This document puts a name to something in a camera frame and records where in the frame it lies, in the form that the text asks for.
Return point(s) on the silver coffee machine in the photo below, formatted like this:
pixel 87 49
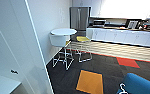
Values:
pixel 132 24

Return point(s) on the dark door hinge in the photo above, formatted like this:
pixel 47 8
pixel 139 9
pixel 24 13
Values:
pixel 14 71

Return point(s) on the white lower kitchen cabinets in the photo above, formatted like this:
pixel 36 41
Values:
pixel 124 36

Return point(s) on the yellow chair chrome legs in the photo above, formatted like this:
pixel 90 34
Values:
pixel 82 39

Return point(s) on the white clothes hanger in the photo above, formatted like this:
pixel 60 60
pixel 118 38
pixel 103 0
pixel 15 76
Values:
pixel 123 88

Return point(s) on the white kitchen cabinets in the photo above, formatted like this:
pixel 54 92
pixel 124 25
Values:
pixel 124 8
pixel 124 36

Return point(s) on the pale wooden slatted bench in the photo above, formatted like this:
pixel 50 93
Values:
pixel 124 50

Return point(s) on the blue fabric sofa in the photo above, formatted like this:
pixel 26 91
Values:
pixel 141 85

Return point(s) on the black microwave oven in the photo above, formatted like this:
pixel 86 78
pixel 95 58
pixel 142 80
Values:
pixel 99 23

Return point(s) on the white upper kitchen cabinets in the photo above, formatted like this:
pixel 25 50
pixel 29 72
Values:
pixel 124 8

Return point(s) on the white wardrobe door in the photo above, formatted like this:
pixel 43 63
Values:
pixel 21 26

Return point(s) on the dark tall appliance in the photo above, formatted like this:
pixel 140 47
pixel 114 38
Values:
pixel 80 18

